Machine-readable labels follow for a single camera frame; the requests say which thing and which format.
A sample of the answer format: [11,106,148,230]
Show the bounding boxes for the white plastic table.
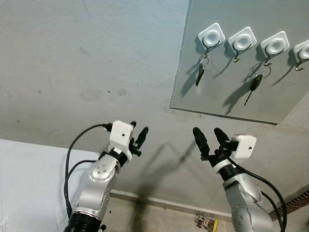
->
[0,139,114,232]

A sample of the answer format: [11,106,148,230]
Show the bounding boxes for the silver key with ring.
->
[195,56,210,88]

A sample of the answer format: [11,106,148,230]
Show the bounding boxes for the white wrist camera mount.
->
[212,135,257,171]
[108,120,135,161]

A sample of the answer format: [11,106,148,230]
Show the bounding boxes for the red brick strip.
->
[270,190,309,220]

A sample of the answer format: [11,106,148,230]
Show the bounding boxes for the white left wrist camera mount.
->
[108,120,135,161]

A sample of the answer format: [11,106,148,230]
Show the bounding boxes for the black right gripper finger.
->
[214,128,232,148]
[193,127,211,158]

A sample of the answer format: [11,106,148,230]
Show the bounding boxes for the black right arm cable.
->
[232,162,289,232]

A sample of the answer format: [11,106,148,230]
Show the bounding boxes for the white square wall hook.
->
[260,31,290,66]
[197,22,226,59]
[293,40,309,72]
[228,27,258,63]

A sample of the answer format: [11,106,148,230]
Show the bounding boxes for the black car key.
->
[244,63,272,107]

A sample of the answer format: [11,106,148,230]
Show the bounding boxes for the long black left arm cable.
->
[64,123,114,216]

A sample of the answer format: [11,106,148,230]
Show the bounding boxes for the grey wall board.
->
[170,0,309,125]

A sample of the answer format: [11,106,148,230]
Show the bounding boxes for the small colourful floor item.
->
[195,214,219,232]

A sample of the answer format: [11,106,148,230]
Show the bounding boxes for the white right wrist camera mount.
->
[212,135,257,171]

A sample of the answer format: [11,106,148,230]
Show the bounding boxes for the short black left arm cable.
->
[65,159,99,194]

